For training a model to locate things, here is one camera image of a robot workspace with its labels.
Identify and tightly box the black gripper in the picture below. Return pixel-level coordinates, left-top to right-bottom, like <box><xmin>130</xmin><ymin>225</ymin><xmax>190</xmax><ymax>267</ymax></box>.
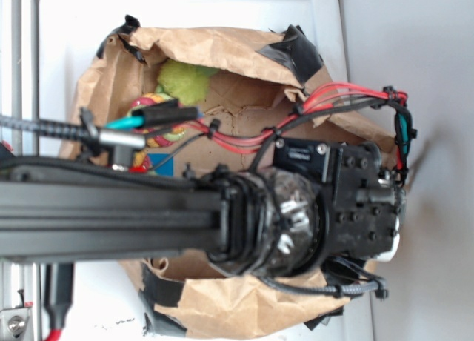
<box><xmin>273</xmin><ymin>138</ymin><xmax>406</xmax><ymax>260</ymax></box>

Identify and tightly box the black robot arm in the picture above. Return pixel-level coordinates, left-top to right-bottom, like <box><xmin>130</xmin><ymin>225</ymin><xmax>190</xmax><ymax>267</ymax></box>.
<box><xmin>1</xmin><ymin>138</ymin><xmax>406</xmax><ymax>277</ymax></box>

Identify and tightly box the blue rectangular block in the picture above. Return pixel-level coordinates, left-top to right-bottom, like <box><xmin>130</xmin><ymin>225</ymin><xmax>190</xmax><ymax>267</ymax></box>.
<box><xmin>147</xmin><ymin>153</ymin><xmax>174</xmax><ymax>176</ymax></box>

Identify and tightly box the brown paper bag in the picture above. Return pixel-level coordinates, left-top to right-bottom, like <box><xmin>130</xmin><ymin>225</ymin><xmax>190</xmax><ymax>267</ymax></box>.
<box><xmin>59</xmin><ymin>24</ymin><xmax>399</xmax><ymax>340</ymax></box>

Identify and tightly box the fuzzy lime green ball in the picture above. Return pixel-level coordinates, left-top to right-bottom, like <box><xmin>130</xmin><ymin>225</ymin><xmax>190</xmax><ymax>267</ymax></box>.
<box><xmin>155</xmin><ymin>59</ymin><xmax>220</xmax><ymax>106</ymax></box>

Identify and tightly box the teal wire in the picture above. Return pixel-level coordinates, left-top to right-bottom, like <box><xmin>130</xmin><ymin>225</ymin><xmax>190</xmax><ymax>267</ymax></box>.
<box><xmin>394</xmin><ymin>113</ymin><xmax>412</xmax><ymax>153</ymax></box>

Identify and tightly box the grey braided cable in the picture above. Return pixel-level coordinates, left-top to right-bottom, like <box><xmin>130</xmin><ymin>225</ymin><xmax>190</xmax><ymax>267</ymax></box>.
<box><xmin>258</xmin><ymin>274</ymin><xmax>390</xmax><ymax>301</ymax></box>

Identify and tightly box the red wire bundle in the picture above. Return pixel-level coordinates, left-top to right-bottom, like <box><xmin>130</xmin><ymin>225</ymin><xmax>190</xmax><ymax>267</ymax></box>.
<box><xmin>177</xmin><ymin>81</ymin><xmax>408</xmax><ymax>171</ymax></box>

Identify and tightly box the multicolour rope toy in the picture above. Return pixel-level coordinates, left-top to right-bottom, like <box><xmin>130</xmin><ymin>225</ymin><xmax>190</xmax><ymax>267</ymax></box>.
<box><xmin>126</xmin><ymin>93</ymin><xmax>185</xmax><ymax>172</ymax></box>

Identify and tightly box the grey metal corner bracket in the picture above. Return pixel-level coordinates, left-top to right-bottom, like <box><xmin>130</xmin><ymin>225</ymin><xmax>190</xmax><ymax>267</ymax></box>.
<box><xmin>1</xmin><ymin>308</ymin><xmax>34</xmax><ymax>341</ymax></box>

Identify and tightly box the aluminium frame rail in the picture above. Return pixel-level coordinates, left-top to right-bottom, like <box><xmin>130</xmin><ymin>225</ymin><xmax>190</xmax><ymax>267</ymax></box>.
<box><xmin>1</xmin><ymin>0</ymin><xmax>41</xmax><ymax>340</ymax></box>

